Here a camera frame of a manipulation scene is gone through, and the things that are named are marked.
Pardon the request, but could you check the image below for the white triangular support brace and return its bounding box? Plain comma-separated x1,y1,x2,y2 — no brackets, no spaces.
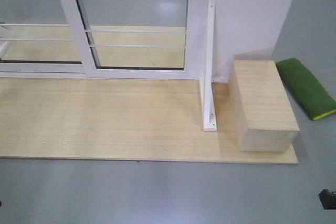
199,0,218,132

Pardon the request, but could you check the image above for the fixed white glass panel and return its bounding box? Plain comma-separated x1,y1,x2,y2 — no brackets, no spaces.
1,0,84,75

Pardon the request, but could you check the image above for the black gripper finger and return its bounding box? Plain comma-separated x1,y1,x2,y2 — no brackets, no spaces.
319,189,336,210

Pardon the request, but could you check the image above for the green folded mat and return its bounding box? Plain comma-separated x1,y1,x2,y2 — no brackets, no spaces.
276,58,335,121

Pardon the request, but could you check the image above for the light wooden box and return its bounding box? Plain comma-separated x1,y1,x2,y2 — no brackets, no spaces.
228,60,300,153

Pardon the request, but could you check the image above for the white sliding glass door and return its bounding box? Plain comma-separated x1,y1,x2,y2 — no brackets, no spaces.
61,0,189,79

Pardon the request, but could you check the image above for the plywood base platform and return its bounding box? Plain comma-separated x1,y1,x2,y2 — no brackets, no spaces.
1,78,298,165

